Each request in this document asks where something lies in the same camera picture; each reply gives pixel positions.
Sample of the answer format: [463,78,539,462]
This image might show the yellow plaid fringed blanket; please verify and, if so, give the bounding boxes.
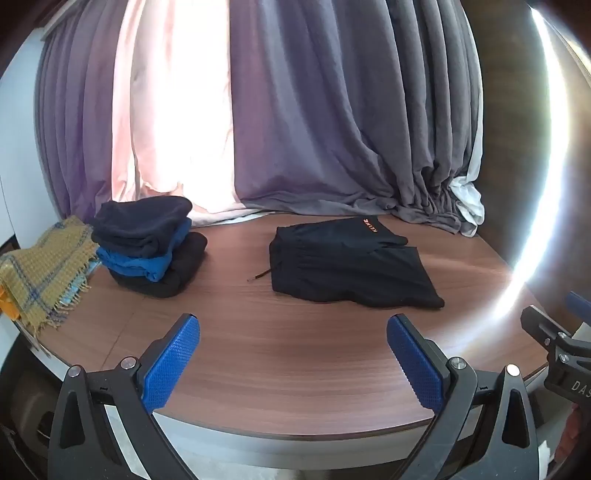
[0,217,99,334]

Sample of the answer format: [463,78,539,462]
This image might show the pink sheer curtain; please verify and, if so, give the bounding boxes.
[111,0,264,228]

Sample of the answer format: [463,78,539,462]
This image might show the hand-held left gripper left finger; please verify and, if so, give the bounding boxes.
[46,313,201,480]

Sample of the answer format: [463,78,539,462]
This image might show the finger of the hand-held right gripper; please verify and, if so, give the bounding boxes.
[521,305,579,366]
[569,291,591,324]

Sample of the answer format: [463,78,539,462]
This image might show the black folded garment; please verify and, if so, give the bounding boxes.
[109,232,208,298]

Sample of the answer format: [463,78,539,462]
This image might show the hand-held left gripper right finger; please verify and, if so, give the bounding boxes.
[387,314,541,480]

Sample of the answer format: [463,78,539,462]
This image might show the black pants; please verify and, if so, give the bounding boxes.
[247,215,445,310]

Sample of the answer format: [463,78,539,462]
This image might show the orange object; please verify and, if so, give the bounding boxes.
[0,284,19,321]

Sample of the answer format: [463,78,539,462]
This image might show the purple grey curtain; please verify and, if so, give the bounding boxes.
[228,0,482,235]
[35,0,127,222]

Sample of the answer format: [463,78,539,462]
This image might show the blue folded garment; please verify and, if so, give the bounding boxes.
[96,218,193,283]

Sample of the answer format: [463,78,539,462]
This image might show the white curtain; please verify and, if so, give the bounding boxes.
[449,115,485,238]

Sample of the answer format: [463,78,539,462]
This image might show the dark navy folded garment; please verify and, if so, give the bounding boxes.
[90,196,194,258]

